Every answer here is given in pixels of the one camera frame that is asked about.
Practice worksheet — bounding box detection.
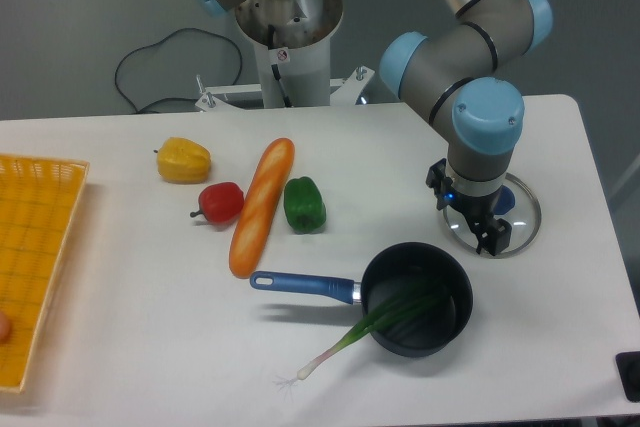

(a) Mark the white pedestal base frame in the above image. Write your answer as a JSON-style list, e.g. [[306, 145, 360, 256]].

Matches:
[[194, 65, 376, 112]]

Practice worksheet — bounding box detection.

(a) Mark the dark blue saucepan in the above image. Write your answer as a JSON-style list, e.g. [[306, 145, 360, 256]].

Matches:
[[250, 242, 473, 365]]

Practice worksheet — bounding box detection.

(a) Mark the green bell pepper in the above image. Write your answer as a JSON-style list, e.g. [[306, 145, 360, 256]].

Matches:
[[283, 176, 327, 234]]

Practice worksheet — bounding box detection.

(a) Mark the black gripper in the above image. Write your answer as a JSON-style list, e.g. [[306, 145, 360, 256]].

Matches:
[[425, 158, 512, 256]]

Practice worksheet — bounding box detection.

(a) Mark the green spring onion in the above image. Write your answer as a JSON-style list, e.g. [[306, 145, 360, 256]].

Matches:
[[275, 280, 450, 389]]

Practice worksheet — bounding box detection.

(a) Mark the black cable on floor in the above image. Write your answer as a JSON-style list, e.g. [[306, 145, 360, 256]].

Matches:
[[114, 27, 244, 115]]

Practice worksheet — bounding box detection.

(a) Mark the baguette bread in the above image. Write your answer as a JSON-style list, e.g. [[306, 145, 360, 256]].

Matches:
[[228, 138, 295, 279]]

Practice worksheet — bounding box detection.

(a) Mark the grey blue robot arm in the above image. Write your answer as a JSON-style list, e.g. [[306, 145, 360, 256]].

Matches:
[[199, 0, 553, 257]]

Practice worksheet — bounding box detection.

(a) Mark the yellow bell pepper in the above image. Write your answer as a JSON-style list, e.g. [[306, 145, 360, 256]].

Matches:
[[154, 137, 212, 184]]

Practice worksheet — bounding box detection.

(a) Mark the black device at table edge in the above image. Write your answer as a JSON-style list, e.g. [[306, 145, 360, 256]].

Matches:
[[615, 351, 640, 403]]

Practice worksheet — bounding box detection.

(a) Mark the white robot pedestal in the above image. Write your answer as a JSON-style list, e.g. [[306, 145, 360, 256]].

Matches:
[[235, 0, 343, 107]]

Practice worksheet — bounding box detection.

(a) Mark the red bell pepper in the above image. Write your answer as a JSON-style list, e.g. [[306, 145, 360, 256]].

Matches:
[[190, 182, 244, 224]]

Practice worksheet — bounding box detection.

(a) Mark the yellow woven basket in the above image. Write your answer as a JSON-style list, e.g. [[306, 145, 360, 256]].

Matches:
[[1, 154, 90, 393]]

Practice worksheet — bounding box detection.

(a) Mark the glass pot lid blue knob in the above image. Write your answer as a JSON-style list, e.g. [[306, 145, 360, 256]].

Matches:
[[441, 172, 543, 260]]

